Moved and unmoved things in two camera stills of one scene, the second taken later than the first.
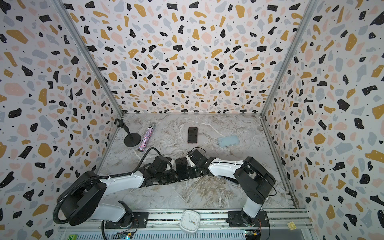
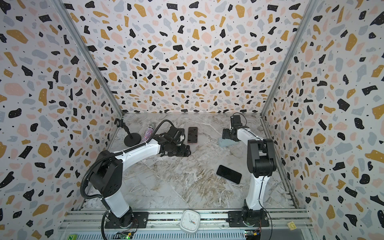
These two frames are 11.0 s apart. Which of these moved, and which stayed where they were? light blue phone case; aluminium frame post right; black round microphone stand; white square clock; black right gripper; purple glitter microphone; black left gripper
Moved: black right gripper; black left gripper
Stayed: white square clock; light blue phone case; aluminium frame post right; black round microphone stand; purple glitter microphone
